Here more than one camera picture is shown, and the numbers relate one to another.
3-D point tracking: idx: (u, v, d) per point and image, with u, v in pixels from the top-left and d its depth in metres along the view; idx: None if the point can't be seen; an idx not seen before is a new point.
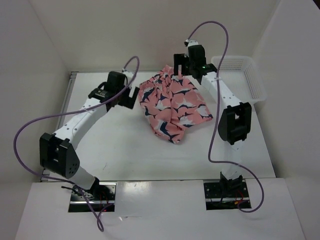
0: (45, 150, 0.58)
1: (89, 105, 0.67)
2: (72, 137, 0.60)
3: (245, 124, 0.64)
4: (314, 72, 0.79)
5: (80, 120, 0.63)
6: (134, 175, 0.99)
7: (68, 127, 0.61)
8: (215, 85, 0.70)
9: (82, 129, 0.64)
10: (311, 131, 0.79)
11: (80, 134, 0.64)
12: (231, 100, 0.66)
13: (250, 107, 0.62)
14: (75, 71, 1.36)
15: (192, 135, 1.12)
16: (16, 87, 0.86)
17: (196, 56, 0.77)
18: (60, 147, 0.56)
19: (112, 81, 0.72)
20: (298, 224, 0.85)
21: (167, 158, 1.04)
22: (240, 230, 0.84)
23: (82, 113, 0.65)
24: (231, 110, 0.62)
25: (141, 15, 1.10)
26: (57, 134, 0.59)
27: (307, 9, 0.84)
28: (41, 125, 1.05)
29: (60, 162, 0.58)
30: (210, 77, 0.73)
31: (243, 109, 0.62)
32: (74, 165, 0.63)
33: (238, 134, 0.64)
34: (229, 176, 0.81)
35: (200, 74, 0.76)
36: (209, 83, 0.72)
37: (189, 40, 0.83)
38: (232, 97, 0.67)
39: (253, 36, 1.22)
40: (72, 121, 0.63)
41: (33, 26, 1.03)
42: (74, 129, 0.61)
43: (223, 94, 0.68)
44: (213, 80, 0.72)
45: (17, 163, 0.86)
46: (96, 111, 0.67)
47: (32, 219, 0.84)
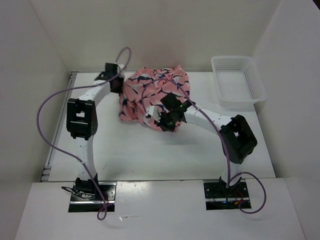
0: (71, 111, 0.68)
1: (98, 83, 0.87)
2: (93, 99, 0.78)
3: (249, 138, 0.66)
4: (313, 72, 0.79)
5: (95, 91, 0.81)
6: (134, 175, 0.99)
7: (88, 94, 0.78)
8: (200, 115, 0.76)
9: (97, 97, 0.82)
10: (311, 131, 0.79)
11: (96, 100, 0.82)
12: (221, 120, 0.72)
13: (244, 119, 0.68)
14: (75, 71, 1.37)
15: (192, 135, 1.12)
16: (16, 88, 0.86)
17: (170, 101, 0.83)
18: (86, 105, 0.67)
19: (109, 70, 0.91)
20: (298, 225, 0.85)
21: (167, 158, 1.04)
22: (240, 230, 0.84)
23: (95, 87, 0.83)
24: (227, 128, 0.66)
25: (141, 15, 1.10)
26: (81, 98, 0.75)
27: (307, 9, 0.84)
28: (41, 125, 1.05)
29: (86, 119, 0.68)
30: (191, 111, 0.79)
31: (238, 121, 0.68)
32: (95, 127, 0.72)
33: (248, 151, 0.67)
34: (233, 182, 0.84)
35: (181, 113, 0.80)
36: (192, 115, 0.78)
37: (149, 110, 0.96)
38: (221, 117, 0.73)
39: (253, 36, 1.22)
40: (90, 91, 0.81)
41: (34, 26, 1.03)
42: (92, 95, 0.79)
43: (212, 117, 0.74)
44: (196, 111, 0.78)
45: (18, 163, 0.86)
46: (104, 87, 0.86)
47: (33, 218, 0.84)
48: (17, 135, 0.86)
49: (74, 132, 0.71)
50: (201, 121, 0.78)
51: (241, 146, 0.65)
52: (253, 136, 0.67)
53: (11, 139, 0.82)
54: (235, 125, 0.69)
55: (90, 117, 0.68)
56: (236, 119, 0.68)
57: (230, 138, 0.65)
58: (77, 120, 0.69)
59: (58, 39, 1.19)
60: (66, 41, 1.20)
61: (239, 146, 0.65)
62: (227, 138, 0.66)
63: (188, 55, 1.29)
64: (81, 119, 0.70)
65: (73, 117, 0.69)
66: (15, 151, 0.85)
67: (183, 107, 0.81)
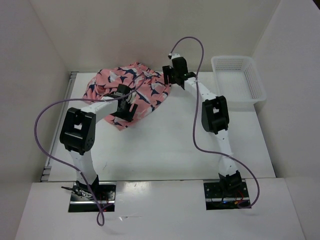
0: (69, 120, 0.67)
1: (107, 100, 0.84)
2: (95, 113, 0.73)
3: (223, 115, 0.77)
4: (313, 72, 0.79)
5: (100, 105, 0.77)
6: (134, 175, 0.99)
7: (91, 107, 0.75)
8: (194, 87, 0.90)
9: (100, 113, 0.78)
10: (311, 131, 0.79)
11: (99, 115, 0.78)
12: (208, 96, 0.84)
13: (225, 100, 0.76)
14: (75, 71, 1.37)
15: (192, 135, 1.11)
16: (15, 87, 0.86)
17: (179, 67, 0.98)
18: (86, 116, 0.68)
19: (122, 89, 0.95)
20: (298, 225, 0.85)
21: (167, 158, 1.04)
22: (240, 230, 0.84)
23: (101, 101, 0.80)
24: (209, 103, 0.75)
25: (140, 15, 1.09)
26: (83, 109, 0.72)
27: (307, 9, 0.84)
28: (41, 125, 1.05)
29: (82, 131, 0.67)
30: (190, 82, 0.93)
31: (220, 100, 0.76)
32: (90, 142, 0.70)
33: (219, 125, 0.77)
34: (225, 172, 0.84)
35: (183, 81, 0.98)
36: (190, 85, 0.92)
37: (172, 54, 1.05)
38: (209, 93, 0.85)
39: (253, 36, 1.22)
40: (94, 104, 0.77)
41: (33, 26, 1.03)
42: (95, 108, 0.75)
43: (202, 92, 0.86)
44: (193, 83, 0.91)
45: (17, 163, 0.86)
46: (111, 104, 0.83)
47: (33, 218, 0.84)
48: (17, 135, 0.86)
49: (68, 146, 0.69)
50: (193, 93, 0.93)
51: (214, 118, 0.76)
52: (227, 115, 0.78)
53: (11, 139, 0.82)
54: (217, 104, 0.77)
55: (87, 131, 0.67)
56: (219, 99, 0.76)
57: (208, 111, 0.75)
58: (72, 132, 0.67)
59: (58, 39, 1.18)
60: (66, 41, 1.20)
61: (213, 119, 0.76)
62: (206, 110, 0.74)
63: (188, 55, 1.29)
64: (77, 131, 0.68)
65: (70, 128, 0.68)
66: (15, 151, 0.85)
67: (187, 76, 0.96)
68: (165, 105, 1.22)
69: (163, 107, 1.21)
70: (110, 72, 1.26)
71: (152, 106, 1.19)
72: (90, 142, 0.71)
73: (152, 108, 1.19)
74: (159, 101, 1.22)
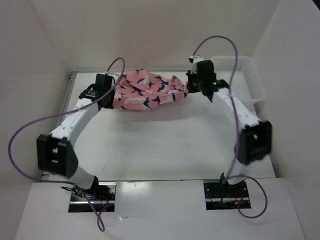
0: (42, 150, 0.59)
1: (82, 105, 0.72)
2: (70, 135, 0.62)
3: (265, 145, 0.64)
4: (313, 72, 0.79)
5: (74, 119, 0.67)
6: (134, 175, 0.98)
7: (64, 127, 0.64)
8: (229, 102, 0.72)
9: (77, 127, 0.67)
10: (311, 131, 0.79)
11: (77, 131, 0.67)
12: (248, 119, 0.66)
13: (270, 126, 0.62)
14: (75, 71, 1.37)
15: (192, 135, 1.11)
16: (15, 87, 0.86)
17: (206, 73, 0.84)
18: (59, 144, 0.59)
19: (100, 83, 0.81)
20: (298, 224, 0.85)
21: (167, 158, 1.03)
22: (241, 230, 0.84)
23: (75, 112, 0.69)
24: (249, 129, 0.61)
25: (140, 15, 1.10)
26: (54, 134, 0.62)
27: (307, 8, 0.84)
28: (41, 126, 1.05)
29: (60, 161, 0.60)
30: (222, 94, 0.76)
31: (263, 128, 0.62)
32: (74, 165, 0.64)
33: (258, 156, 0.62)
34: (232, 182, 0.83)
35: (211, 90, 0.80)
36: (221, 99, 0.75)
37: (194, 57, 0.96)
38: (248, 114, 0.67)
39: (253, 36, 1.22)
40: (68, 121, 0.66)
41: (33, 26, 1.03)
42: (70, 127, 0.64)
43: (239, 112, 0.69)
44: (225, 97, 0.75)
45: (17, 163, 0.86)
46: (88, 109, 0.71)
47: (33, 219, 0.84)
48: (18, 135, 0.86)
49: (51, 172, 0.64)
50: (226, 107, 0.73)
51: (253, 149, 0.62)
52: (270, 145, 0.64)
53: (11, 139, 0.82)
54: (258, 129, 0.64)
55: (64, 160, 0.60)
56: (263, 124, 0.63)
57: (248, 140, 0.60)
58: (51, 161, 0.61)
59: (59, 39, 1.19)
60: (66, 41, 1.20)
61: (252, 149, 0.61)
62: (246, 140, 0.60)
63: (188, 55, 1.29)
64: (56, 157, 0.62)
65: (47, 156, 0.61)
66: (15, 151, 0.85)
67: (217, 86, 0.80)
68: (165, 105, 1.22)
69: (163, 107, 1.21)
70: (150, 75, 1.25)
71: (147, 99, 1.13)
72: (75, 164, 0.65)
73: (146, 99, 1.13)
74: (159, 100, 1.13)
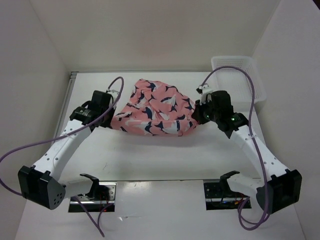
0: (25, 184, 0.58)
1: (71, 128, 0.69)
2: (53, 169, 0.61)
3: (292, 195, 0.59)
4: (313, 72, 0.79)
5: (60, 148, 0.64)
6: (134, 175, 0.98)
7: (49, 158, 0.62)
8: (250, 143, 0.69)
9: (64, 157, 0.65)
10: (311, 131, 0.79)
11: (63, 161, 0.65)
12: (274, 167, 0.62)
13: (300, 181, 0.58)
14: (75, 72, 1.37)
15: (192, 135, 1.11)
16: (15, 87, 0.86)
17: (222, 105, 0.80)
18: (40, 180, 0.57)
19: (96, 101, 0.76)
20: (298, 224, 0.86)
21: (168, 158, 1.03)
22: (241, 230, 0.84)
23: (63, 139, 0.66)
24: (277, 182, 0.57)
25: (140, 15, 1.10)
26: (36, 166, 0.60)
27: (306, 9, 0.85)
28: (41, 126, 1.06)
29: (42, 194, 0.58)
30: (243, 134, 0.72)
31: (292, 180, 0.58)
32: (58, 196, 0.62)
33: (283, 206, 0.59)
34: (235, 187, 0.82)
35: (230, 127, 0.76)
36: (242, 139, 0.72)
37: (202, 88, 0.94)
38: (274, 162, 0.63)
39: (253, 36, 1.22)
40: (53, 150, 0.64)
41: (33, 26, 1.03)
42: (54, 158, 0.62)
43: (264, 158, 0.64)
44: (247, 137, 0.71)
45: (17, 164, 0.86)
46: (78, 134, 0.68)
47: (33, 218, 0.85)
48: (17, 135, 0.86)
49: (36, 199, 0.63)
50: (248, 150, 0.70)
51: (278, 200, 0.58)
52: (297, 194, 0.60)
53: (11, 139, 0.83)
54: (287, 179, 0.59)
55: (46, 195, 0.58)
56: (293, 177, 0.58)
57: (276, 194, 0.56)
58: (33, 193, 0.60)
59: (58, 39, 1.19)
60: (66, 42, 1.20)
61: (278, 202, 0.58)
62: (274, 192, 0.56)
63: (188, 55, 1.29)
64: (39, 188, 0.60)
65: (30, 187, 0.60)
66: (15, 151, 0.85)
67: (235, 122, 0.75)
68: None
69: None
70: (179, 99, 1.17)
71: (150, 122, 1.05)
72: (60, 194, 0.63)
73: (149, 124, 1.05)
74: (162, 127, 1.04)
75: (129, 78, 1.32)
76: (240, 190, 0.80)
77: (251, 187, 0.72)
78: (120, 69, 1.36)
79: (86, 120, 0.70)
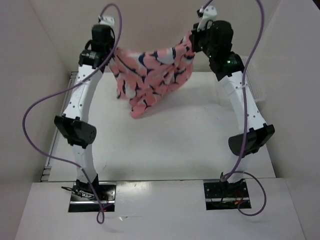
0: (62, 129, 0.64)
1: (84, 75, 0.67)
2: (82, 114, 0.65)
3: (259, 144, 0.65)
4: (313, 72, 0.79)
5: (81, 96, 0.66)
6: (134, 175, 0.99)
7: (74, 105, 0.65)
8: (240, 94, 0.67)
9: (87, 102, 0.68)
10: (311, 131, 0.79)
11: (87, 105, 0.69)
12: (254, 119, 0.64)
13: (271, 135, 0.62)
14: (76, 72, 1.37)
15: (192, 135, 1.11)
16: (15, 88, 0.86)
17: (220, 42, 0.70)
18: (74, 124, 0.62)
19: (98, 39, 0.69)
20: (298, 224, 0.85)
21: (167, 159, 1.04)
22: (241, 230, 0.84)
23: (79, 87, 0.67)
24: (253, 134, 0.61)
25: (140, 15, 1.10)
26: (67, 114, 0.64)
27: (306, 9, 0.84)
28: (40, 126, 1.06)
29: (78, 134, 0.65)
30: (234, 82, 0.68)
31: (265, 133, 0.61)
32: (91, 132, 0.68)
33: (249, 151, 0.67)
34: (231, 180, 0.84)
35: (222, 68, 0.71)
36: (232, 87, 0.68)
37: (204, 11, 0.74)
38: (256, 114, 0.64)
39: (253, 36, 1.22)
40: (75, 97, 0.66)
41: (33, 27, 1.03)
42: (79, 105, 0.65)
43: (249, 110, 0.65)
44: (238, 87, 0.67)
45: (17, 163, 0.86)
46: (92, 79, 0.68)
47: (33, 218, 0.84)
48: (17, 135, 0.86)
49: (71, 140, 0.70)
50: (235, 99, 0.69)
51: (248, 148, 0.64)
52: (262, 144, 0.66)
53: (11, 139, 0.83)
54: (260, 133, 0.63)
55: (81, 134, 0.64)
56: (267, 130, 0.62)
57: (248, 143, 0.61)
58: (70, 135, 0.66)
59: (58, 39, 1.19)
60: (66, 42, 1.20)
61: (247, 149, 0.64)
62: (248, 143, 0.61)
63: None
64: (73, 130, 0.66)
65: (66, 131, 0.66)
66: (15, 151, 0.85)
67: (231, 65, 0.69)
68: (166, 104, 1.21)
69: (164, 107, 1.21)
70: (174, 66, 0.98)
71: (144, 54, 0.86)
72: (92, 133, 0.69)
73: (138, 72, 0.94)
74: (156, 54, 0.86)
75: None
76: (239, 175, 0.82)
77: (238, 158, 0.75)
78: None
79: (94, 62, 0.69)
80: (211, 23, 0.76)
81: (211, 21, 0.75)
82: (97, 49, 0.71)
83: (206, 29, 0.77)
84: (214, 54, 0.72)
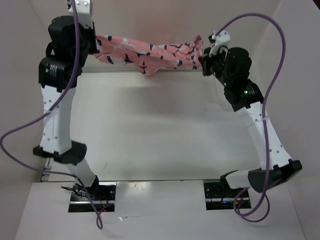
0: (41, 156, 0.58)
1: (50, 100, 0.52)
2: (62, 148, 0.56)
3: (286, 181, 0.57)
4: (313, 72, 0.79)
5: (54, 126, 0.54)
6: (134, 175, 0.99)
7: (49, 138, 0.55)
8: (260, 127, 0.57)
9: (64, 128, 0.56)
10: (311, 131, 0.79)
11: (64, 132, 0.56)
12: (279, 156, 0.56)
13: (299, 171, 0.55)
14: None
15: (192, 135, 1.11)
16: (15, 87, 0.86)
17: (238, 70, 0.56)
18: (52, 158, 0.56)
19: (60, 43, 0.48)
20: (298, 225, 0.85)
21: (167, 158, 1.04)
22: (241, 230, 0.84)
23: (49, 115, 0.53)
24: (278, 175, 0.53)
25: (140, 15, 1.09)
26: (44, 147, 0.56)
27: (307, 8, 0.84)
28: (40, 126, 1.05)
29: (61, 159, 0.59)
30: (254, 113, 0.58)
31: (292, 170, 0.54)
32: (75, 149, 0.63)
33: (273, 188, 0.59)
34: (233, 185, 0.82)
35: (240, 99, 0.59)
36: (252, 120, 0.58)
37: (217, 38, 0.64)
38: (280, 150, 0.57)
39: (254, 35, 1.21)
40: (47, 127, 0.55)
41: (33, 26, 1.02)
42: (54, 138, 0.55)
43: (271, 146, 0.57)
44: (258, 119, 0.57)
45: (17, 163, 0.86)
46: (62, 104, 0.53)
47: (33, 218, 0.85)
48: (17, 135, 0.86)
49: None
50: (255, 133, 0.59)
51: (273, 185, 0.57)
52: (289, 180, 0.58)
53: (11, 139, 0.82)
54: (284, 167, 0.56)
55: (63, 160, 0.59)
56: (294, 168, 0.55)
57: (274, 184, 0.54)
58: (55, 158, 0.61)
59: None
60: None
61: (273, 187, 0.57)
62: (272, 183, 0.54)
63: None
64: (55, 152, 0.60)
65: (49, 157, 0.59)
66: (15, 151, 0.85)
67: (249, 95, 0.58)
68: (165, 104, 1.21)
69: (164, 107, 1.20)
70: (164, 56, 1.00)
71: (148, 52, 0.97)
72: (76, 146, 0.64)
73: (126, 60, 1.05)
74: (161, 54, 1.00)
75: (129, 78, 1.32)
76: (239, 185, 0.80)
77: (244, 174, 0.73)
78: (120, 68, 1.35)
79: (58, 79, 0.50)
80: (224, 48, 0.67)
81: (224, 47, 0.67)
82: (63, 59, 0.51)
83: (219, 54, 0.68)
84: (229, 83, 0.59)
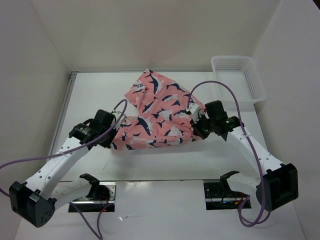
0: (13, 198, 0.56)
1: (68, 146, 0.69)
2: (44, 187, 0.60)
3: (291, 190, 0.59)
4: (313, 72, 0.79)
5: (55, 167, 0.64)
6: (134, 175, 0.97)
7: (41, 176, 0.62)
8: (246, 143, 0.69)
9: (58, 175, 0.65)
10: (311, 131, 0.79)
11: (56, 180, 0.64)
12: (269, 162, 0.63)
13: (295, 172, 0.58)
14: (75, 71, 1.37)
15: None
16: (15, 87, 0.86)
17: (215, 109, 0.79)
18: (30, 198, 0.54)
19: (99, 119, 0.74)
20: (298, 224, 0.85)
21: (168, 158, 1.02)
22: (240, 231, 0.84)
23: (58, 157, 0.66)
24: (273, 176, 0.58)
25: (140, 15, 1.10)
26: (28, 184, 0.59)
27: (307, 8, 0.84)
28: (40, 127, 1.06)
29: (30, 213, 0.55)
30: (237, 134, 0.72)
31: (288, 174, 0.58)
32: (45, 216, 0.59)
33: (285, 202, 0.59)
34: (234, 187, 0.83)
35: (225, 129, 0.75)
36: (237, 139, 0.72)
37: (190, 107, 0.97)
38: (269, 157, 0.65)
39: (254, 35, 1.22)
40: (47, 167, 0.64)
41: (33, 27, 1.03)
42: (47, 177, 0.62)
43: (259, 155, 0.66)
44: (242, 137, 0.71)
45: (17, 164, 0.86)
46: (74, 153, 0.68)
47: None
48: (17, 135, 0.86)
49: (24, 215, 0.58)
50: (244, 150, 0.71)
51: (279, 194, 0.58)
52: (295, 189, 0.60)
53: (12, 139, 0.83)
54: (281, 172, 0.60)
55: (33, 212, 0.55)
56: (287, 169, 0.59)
57: (274, 187, 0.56)
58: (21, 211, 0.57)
59: (58, 39, 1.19)
60: (66, 41, 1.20)
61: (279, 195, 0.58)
62: (271, 187, 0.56)
63: (188, 55, 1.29)
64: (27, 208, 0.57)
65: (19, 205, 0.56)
66: (15, 151, 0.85)
67: (229, 123, 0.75)
68: None
69: None
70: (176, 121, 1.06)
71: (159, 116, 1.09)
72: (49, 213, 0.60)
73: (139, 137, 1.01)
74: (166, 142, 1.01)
75: (129, 78, 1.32)
76: (239, 189, 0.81)
77: (251, 185, 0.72)
78: (120, 68, 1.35)
79: (85, 137, 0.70)
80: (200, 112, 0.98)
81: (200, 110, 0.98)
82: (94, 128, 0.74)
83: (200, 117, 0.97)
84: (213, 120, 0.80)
